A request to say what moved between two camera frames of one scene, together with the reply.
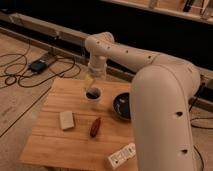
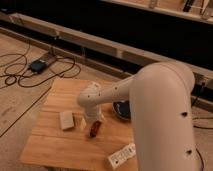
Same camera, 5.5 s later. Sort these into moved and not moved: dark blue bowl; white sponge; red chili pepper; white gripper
Moved: white gripper
Not moved: white sponge; red chili pepper; dark blue bowl
